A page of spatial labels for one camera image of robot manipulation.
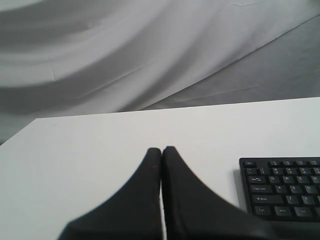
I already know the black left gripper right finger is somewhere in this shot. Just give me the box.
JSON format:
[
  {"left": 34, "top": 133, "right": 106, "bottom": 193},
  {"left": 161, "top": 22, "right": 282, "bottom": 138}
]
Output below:
[{"left": 161, "top": 146, "right": 275, "bottom": 240}]

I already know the white backdrop cloth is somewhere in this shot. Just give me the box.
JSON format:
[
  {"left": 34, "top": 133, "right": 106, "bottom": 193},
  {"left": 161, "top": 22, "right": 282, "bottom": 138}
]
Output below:
[{"left": 0, "top": 0, "right": 320, "bottom": 143}]

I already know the black computer keyboard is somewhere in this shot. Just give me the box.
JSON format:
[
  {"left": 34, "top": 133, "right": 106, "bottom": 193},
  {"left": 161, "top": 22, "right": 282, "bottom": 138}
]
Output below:
[{"left": 239, "top": 157, "right": 320, "bottom": 223}]

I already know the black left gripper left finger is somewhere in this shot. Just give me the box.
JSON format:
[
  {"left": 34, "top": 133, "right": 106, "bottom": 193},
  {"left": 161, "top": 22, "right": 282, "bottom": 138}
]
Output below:
[{"left": 59, "top": 148, "right": 163, "bottom": 240}]

